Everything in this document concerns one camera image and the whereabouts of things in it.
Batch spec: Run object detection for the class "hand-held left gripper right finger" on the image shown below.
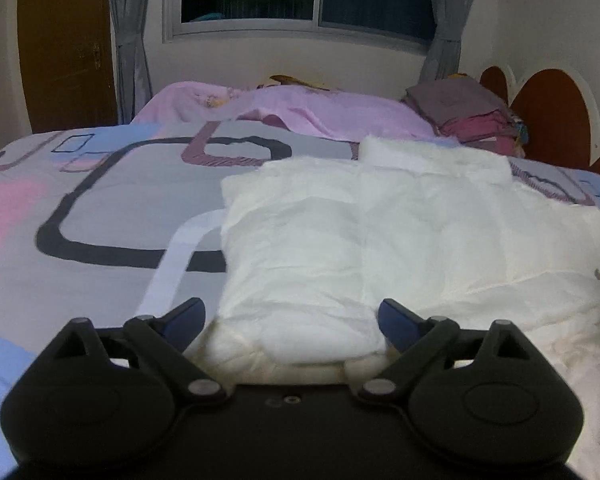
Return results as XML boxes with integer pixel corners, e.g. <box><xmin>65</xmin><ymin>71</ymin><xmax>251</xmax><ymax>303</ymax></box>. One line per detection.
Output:
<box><xmin>357</xmin><ymin>298</ymin><xmax>542</xmax><ymax>404</ymax></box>

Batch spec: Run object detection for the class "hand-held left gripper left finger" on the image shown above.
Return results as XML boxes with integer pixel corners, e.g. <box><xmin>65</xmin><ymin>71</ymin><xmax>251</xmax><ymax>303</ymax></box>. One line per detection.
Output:
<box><xmin>45</xmin><ymin>297</ymin><xmax>228</xmax><ymax>404</ymax></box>

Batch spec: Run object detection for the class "large white garment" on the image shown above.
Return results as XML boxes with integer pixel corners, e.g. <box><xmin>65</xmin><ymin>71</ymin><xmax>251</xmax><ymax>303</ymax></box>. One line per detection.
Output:
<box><xmin>185</xmin><ymin>136</ymin><xmax>600</xmax><ymax>466</ymax></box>

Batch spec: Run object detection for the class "stack of folded clothes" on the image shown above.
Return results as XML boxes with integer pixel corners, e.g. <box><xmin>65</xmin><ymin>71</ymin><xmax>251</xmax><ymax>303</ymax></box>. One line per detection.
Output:
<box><xmin>404</xmin><ymin>76</ymin><xmax>530</xmax><ymax>153</ymax></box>

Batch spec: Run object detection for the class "patterned grey bed sheet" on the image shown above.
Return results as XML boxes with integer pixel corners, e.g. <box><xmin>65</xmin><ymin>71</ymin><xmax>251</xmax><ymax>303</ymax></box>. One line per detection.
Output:
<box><xmin>0</xmin><ymin>122</ymin><xmax>600</xmax><ymax>480</ymax></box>

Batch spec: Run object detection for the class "reddish brown scalloped headboard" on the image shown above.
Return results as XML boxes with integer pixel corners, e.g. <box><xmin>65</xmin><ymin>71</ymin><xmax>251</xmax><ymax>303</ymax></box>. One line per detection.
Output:
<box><xmin>480</xmin><ymin>65</ymin><xmax>600</xmax><ymax>183</ymax></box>

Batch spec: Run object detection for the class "pink blanket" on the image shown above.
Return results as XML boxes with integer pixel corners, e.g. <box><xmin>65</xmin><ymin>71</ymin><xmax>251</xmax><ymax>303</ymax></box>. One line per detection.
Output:
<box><xmin>130</xmin><ymin>81</ymin><xmax>438</xmax><ymax>142</ymax></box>

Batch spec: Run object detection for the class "yellow cloth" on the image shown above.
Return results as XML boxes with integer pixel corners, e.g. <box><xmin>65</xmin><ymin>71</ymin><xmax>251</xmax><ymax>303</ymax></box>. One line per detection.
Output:
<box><xmin>270</xmin><ymin>74</ymin><xmax>342</xmax><ymax>92</ymax></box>

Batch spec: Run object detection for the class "grey curtain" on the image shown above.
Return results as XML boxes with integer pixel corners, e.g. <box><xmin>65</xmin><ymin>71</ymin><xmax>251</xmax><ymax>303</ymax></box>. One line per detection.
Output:
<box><xmin>105</xmin><ymin>0</ymin><xmax>154</xmax><ymax>126</ymax></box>
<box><xmin>420</xmin><ymin>0</ymin><xmax>486</xmax><ymax>83</ymax></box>

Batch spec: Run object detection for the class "brown wooden door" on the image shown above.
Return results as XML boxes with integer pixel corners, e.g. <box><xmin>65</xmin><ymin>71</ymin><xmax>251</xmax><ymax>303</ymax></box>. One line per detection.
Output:
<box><xmin>17</xmin><ymin>0</ymin><xmax>119</xmax><ymax>134</ymax></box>

